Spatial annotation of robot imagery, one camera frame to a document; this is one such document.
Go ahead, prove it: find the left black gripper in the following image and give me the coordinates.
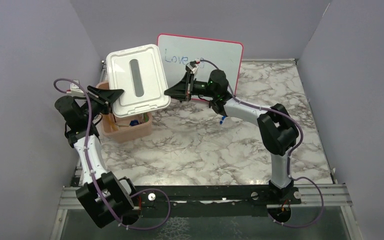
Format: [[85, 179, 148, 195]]
[[81, 85, 124, 121]]

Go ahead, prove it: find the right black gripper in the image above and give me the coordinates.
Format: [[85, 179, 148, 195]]
[[164, 72, 216, 103]]

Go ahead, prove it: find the white plastic bin lid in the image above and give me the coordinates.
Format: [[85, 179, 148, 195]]
[[105, 44, 171, 118]]

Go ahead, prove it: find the graduated cylinder blue base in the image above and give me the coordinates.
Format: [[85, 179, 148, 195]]
[[129, 119, 140, 127]]

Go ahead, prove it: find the pink plastic bin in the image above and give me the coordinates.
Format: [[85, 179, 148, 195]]
[[95, 81, 154, 144]]

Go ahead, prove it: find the yellow rubber tube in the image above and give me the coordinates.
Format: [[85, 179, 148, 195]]
[[107, 114, 118, 132]]

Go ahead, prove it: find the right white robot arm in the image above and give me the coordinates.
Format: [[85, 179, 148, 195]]
[[164, 69, 300, 204]]

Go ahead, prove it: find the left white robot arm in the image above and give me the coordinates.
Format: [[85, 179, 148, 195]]
[[54, 86, 137, 228]]

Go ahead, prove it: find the pink framed whiteboard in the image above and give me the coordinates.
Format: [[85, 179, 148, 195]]
[[152, 33, 244, 95]]

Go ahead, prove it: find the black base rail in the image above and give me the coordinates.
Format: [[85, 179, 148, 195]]
[[118, 185, 302, 219]]

